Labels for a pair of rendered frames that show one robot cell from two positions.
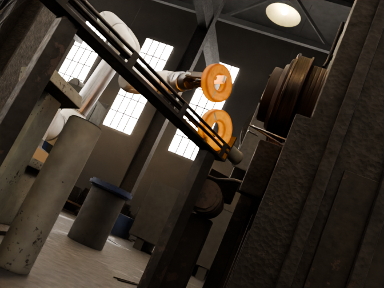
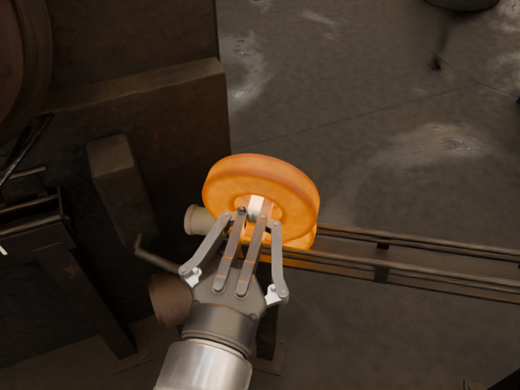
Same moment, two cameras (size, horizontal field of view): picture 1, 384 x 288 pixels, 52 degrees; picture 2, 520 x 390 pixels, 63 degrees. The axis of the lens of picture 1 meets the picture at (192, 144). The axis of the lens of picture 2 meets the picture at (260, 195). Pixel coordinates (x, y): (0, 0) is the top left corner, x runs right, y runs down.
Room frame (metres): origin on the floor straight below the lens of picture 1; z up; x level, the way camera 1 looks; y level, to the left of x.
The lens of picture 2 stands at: (1.69, 0.29, 1.35)
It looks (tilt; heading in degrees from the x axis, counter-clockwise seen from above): 51 degrees down; 235
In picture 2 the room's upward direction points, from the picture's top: straight up
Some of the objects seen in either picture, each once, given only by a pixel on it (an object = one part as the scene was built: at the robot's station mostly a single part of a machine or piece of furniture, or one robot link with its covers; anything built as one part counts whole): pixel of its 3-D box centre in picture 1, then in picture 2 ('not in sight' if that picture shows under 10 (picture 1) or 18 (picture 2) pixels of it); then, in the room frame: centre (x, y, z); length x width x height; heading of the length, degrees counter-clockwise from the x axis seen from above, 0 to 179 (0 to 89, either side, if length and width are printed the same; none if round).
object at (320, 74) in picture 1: (304, 107); not in sight; (1.81, -0.43, 1.11); 0.47 x 0.10 x 0.47; 166
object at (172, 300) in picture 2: (185, 248); (210, 322); (1.54, -0.14, 0.27); 0.22 x 0.13 x 0.53; 166
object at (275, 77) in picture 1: (270, 95); not in sight; (1.85, -0.26, 1.11); 0.28 x 0.06 x 0.28; 166
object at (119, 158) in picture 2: (261, 170); (124, 193); (1.60, -0.31, 0.68); 0.11 x 0.08 x 0.24; 76
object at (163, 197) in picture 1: (186, 230); not in sight; (4.66, -0.35, 0.39); 1.03 x 0.83 x 0.79; 80
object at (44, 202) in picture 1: (50, 191); not in sight; (1.35, 0.36, 0.26); 0.12 x 0.12 x 0.52
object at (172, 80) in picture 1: (179, 82); (205, 379); (1.66, 0.16, 0.91); 0.09 x 0.06 x 0.09; 131
